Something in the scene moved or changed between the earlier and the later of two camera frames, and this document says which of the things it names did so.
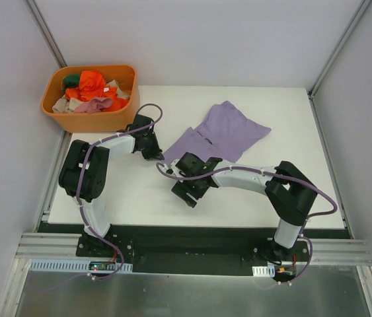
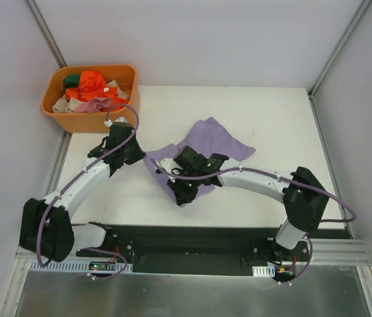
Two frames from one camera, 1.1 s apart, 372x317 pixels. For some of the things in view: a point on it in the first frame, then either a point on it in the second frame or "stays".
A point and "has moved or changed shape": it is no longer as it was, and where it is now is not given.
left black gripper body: [152, 150] to [134, 155]
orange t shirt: [92, 86] stays
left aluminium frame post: [45, 30] stays
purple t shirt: [226, 132] has moved or changed shape
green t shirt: [71, 81] stays
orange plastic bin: [124, 118] stays
